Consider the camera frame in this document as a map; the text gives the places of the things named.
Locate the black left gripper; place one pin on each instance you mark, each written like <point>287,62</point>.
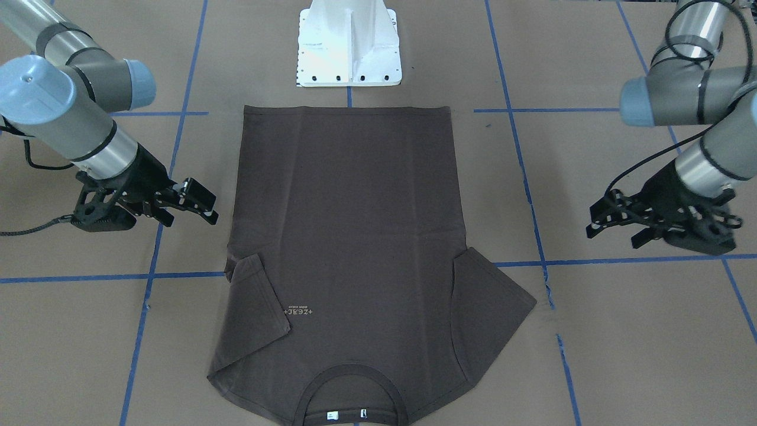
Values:
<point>661,190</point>

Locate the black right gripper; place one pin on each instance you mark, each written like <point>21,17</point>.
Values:
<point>149,173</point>

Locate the dark brown t-shirt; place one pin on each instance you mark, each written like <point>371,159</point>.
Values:
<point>354,296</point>

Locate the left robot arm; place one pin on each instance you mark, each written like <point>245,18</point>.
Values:
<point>703,73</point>

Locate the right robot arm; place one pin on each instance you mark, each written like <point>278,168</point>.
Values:
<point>64,94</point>

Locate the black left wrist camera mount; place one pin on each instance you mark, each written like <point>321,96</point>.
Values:
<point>704,225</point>

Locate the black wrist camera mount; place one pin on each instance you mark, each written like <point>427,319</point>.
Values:
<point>97,208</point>
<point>704,225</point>

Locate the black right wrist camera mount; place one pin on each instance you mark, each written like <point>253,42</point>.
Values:
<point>97,208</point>

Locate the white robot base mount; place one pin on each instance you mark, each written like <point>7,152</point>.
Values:
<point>348,44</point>

